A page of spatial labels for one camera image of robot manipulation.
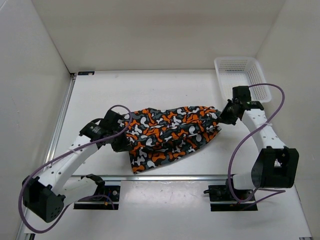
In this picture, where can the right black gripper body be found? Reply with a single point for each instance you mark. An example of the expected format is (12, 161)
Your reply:
(227, 115)

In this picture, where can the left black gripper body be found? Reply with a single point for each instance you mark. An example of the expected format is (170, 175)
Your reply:
(119, 142)

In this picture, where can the orange camouflage shorts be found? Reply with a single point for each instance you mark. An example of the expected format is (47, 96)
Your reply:
(161, 137)

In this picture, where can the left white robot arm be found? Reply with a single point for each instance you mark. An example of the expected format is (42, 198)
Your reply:
(46, 193)

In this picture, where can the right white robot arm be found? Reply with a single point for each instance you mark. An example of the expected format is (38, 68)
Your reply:
(276, 164)

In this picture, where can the white plastic basket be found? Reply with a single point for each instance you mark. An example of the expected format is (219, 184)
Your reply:
(241, 71)

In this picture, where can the black corner label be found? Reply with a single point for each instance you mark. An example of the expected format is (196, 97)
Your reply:
(86, 73)

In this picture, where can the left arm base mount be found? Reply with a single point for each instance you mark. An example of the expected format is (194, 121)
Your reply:
(105, 197)

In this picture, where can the aluminium front rail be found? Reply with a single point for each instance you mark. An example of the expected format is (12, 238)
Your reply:
(163, 178)

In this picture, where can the aluminium rail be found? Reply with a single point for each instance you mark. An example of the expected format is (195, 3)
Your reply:
(61, 118)
(163, 178)

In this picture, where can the aluminium left side rail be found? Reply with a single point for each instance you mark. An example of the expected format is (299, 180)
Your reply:
(61, 118)

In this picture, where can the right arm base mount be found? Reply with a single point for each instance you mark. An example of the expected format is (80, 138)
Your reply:
(222, 200)

